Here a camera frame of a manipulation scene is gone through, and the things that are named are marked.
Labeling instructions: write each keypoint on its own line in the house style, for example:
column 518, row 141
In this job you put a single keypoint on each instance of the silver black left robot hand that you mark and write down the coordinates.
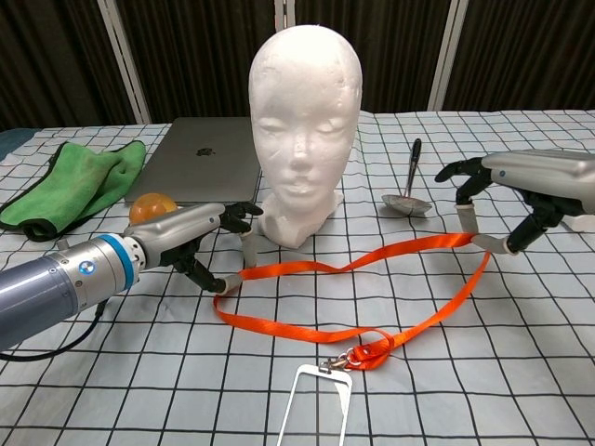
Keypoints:
column 176, row 225

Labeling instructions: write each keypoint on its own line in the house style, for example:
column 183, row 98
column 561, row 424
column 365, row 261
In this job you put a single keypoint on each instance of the white foam mannequin head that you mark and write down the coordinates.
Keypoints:
column 302, row 116

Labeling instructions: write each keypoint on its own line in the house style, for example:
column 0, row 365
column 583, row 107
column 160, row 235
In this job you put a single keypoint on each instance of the green microfibre cloth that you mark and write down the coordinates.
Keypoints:
column 70, row 186

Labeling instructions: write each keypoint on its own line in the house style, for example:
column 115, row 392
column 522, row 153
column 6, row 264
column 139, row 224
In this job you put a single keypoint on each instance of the white black checked tablecloth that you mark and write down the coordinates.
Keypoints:
column 139, row 395

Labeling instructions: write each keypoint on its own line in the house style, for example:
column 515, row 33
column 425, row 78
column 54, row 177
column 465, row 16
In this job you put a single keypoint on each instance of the grey laptop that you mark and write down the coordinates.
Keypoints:
column 195, row 172

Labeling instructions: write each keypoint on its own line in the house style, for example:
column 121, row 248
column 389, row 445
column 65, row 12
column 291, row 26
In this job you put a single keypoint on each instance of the clear white-framed badge holder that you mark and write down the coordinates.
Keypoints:
column 316, row 409

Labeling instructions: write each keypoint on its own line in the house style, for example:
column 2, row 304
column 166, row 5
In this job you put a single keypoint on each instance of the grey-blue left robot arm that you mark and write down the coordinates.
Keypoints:
column 46, row 288

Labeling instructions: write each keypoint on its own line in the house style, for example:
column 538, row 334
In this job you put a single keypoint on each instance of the dark folding screen white frames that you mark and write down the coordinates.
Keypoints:
column 195, row 56

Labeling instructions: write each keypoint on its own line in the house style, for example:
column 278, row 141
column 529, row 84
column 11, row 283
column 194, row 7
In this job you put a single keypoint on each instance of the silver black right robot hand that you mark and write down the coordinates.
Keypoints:
column 548, row 172

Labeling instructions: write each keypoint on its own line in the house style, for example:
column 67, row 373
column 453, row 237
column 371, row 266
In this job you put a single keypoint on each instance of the blue white toothpaste tube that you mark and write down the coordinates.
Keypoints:
column 578, row 224

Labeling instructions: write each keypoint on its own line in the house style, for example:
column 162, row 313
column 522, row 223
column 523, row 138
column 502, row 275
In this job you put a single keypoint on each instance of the orange fruit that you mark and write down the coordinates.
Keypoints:
column 151, row 209

